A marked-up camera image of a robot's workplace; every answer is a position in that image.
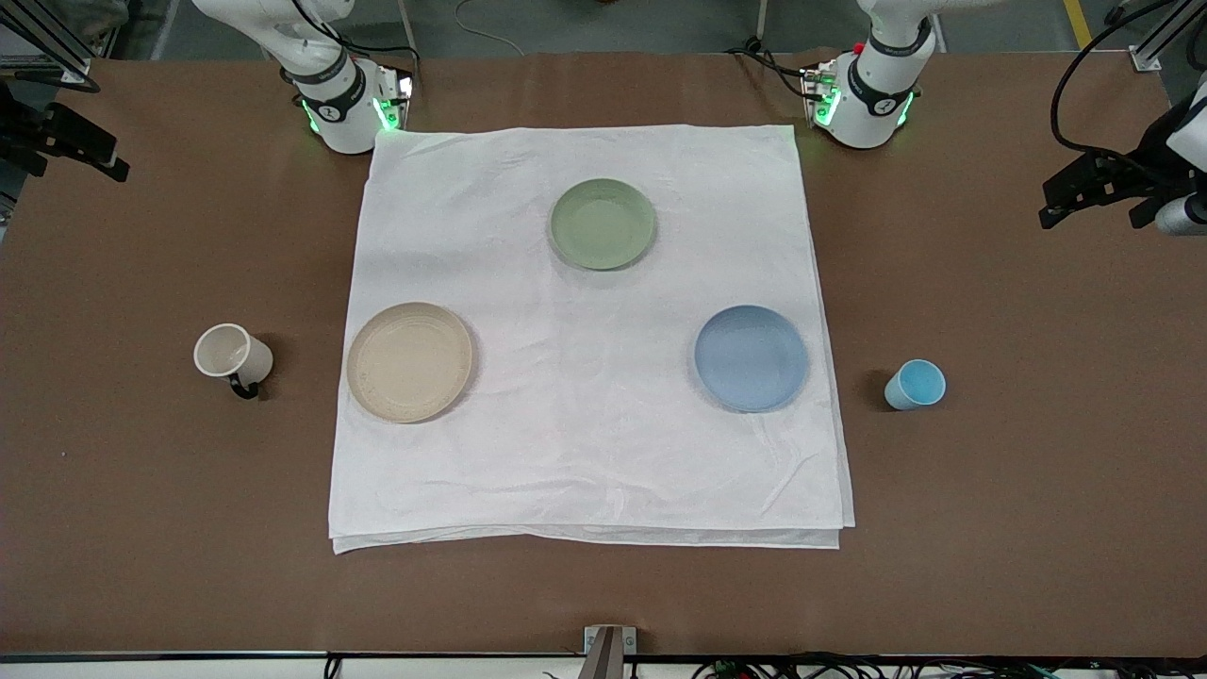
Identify white mug with black handle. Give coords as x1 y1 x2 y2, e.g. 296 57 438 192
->
193 323 274 401

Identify light blue cup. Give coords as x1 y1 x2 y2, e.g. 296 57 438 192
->
884 358 947 412

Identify beige gray round plate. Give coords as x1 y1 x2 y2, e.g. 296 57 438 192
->
345 302 474 424

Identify blue round plate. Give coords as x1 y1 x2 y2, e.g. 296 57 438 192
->
694 305 810 414

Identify green round plate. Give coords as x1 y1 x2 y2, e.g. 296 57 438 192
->
549 177 657 272

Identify white folded cloth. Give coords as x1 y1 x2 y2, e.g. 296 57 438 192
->
328 124 856 555

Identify aluminium frame profile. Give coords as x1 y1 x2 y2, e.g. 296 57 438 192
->
1127 0 1207 73
0 0 95 81

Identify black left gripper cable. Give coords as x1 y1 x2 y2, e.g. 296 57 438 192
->
1050 0 1180 159

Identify black cables at right arm base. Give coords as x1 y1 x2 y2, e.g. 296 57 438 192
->
292 0 422 67

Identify black cables at arm base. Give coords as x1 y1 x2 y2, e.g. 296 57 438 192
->
724 36 814 99
292 0 422 67

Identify black cables at left arm base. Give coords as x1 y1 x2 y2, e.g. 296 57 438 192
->
724 36 814 99

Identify white floor cable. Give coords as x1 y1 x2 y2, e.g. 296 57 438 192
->
453 0 529 58

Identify grey metal camera mount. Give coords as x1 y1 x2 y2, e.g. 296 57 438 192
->
583 624 637 679

